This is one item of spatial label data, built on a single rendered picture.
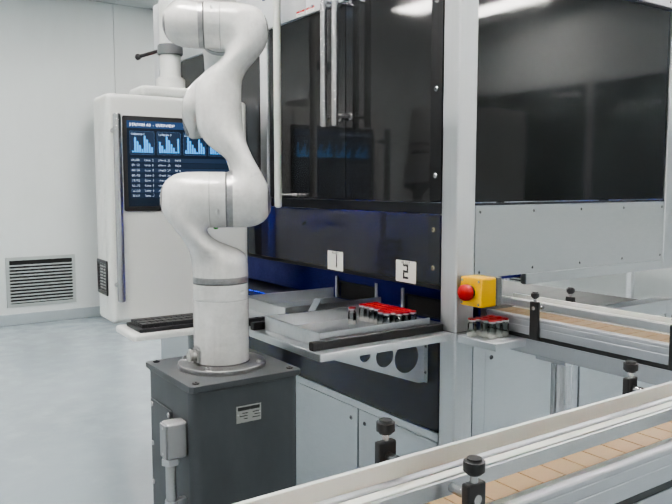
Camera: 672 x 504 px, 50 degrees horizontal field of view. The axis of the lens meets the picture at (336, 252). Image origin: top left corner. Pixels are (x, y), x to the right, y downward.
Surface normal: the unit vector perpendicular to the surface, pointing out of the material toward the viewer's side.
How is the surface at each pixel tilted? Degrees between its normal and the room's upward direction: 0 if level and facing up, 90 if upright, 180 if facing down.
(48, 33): 90
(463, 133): 90
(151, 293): 90
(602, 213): 90
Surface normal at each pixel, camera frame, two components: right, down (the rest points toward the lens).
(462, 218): 0.57, 0.07
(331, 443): -0.82, 0.05
